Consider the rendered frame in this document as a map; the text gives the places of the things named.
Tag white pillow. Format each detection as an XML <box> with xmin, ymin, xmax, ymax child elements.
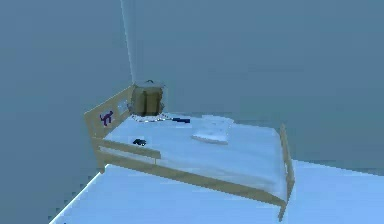
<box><xmin>190</xmin><ymin>114</ymin><xmax>235</xmax><ymax>146</ymax></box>

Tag light wooden bed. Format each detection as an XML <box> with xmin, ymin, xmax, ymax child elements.
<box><xmin>83</xmin><ymin>83</ymin><xmax>296</xmax><ymax>223</ymax></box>

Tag olive green backpack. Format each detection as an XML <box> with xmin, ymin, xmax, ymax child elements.
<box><xmin>129</xmin><ymin>79</ymin><xmax>167</xmax><ymax>117</ymax></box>

